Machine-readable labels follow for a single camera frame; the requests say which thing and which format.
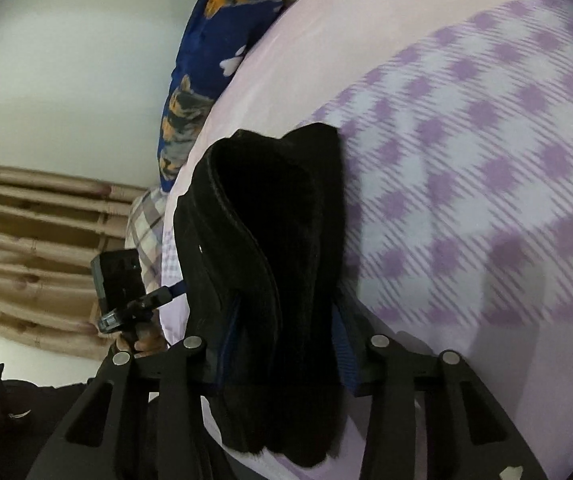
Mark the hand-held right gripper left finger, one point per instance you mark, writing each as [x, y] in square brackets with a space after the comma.
[229, 355]

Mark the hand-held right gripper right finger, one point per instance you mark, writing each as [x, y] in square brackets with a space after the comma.
[349, 360]

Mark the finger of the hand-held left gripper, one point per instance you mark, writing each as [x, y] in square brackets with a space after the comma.
[164, 296]

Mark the black pants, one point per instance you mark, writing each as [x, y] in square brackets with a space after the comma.
[266, 260]

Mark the person's left hand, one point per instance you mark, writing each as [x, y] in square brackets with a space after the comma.
[141, 342]

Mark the plaid pillow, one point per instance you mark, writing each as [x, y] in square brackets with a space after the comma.
[147, 230]

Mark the beige curtain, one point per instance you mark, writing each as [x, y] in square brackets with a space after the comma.
[36, 260]

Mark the pink purple checked bed sheet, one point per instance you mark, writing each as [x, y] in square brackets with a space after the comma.
[466, 185]

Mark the blue dog-print pillow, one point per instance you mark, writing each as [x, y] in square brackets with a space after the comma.
[206, 75]

